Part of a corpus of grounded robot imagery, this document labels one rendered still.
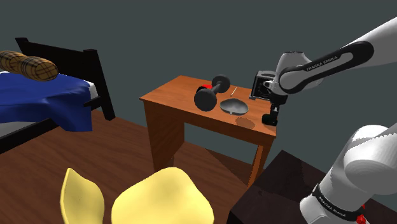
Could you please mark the dark robot stand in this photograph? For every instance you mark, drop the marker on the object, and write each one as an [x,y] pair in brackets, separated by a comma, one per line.
[279,198]

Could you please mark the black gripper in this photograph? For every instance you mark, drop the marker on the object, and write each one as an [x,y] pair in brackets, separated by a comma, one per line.
[270,119]

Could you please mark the yellow chair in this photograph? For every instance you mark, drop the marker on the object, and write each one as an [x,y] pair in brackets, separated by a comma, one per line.
[161,198]

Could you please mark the grey shallow bowl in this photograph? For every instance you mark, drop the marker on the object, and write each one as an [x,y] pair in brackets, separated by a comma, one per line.
[234,106]

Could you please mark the black bed with blue blanket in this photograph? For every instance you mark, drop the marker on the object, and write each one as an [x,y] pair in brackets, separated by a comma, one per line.
[37,96]

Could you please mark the black dumbbell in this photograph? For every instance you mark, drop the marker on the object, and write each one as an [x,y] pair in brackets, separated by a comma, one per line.
[205,100]

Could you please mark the thin pale stick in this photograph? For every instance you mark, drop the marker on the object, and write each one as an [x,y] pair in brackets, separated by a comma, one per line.
[233,91]

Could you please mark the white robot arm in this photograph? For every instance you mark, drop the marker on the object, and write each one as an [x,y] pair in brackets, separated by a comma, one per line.
[353,164]

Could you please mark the small red object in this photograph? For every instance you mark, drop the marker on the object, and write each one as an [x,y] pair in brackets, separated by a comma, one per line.
[206,86]

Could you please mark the brown round coaster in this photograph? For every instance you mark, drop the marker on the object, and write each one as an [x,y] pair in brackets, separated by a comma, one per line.
[245,123]

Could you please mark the brown wooden side table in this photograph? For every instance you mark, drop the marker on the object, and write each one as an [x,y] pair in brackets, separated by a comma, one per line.
[173,96]

